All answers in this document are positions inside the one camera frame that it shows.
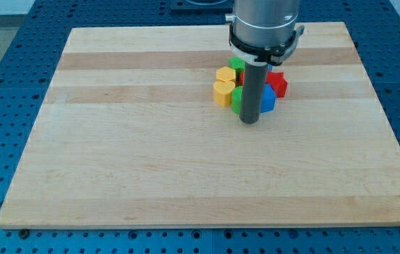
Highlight red star block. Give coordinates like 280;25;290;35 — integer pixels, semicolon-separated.
266;71;289;97

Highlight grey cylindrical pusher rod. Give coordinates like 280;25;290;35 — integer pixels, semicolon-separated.
239;63;268;124

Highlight red block behind rod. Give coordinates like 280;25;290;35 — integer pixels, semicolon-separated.
239;71;245;86

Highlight blue pentagon block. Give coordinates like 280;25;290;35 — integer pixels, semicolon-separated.
260;84;277;113

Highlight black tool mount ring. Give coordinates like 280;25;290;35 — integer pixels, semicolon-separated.
229;23;305;66

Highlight green block rear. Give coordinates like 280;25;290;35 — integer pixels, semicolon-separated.
228;56;246;76

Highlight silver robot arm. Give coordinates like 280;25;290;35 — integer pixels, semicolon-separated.
225;0;304;124

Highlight yellow hexagon block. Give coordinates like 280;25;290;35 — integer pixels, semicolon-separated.
216;66;236;83

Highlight green block front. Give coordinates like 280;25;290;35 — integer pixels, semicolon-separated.
231;86;243;114

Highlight light wooden board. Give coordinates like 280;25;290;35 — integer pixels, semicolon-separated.
0;22;400;229

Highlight yellow heart block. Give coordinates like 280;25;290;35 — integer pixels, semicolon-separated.
213;81;236;107

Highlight green block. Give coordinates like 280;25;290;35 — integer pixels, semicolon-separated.
228;56;246;76
231;86;243;114

